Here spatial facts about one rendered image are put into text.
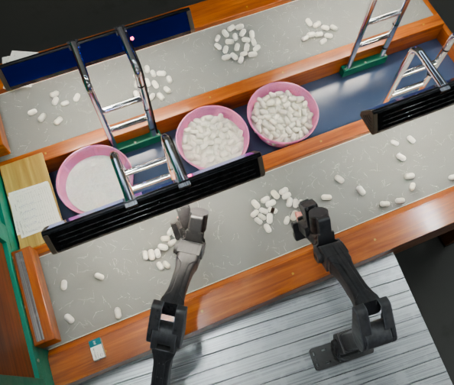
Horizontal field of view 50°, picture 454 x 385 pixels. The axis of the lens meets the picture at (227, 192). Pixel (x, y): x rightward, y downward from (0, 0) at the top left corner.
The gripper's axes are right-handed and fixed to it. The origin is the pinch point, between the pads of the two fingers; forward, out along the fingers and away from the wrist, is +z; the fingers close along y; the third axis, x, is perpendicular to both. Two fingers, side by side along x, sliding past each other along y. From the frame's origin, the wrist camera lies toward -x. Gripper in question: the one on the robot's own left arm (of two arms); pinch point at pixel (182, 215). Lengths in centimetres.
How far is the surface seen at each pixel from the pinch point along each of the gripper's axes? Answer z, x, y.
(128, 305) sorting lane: -15.4, 15.2, 26.3
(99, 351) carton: -26.5, 18.6, 38.0
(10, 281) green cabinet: -12, -6, 55
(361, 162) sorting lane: -3, 5, -67
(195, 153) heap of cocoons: 17.3, -12.3, -12.7
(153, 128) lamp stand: 25.3, -23.5, -1.8
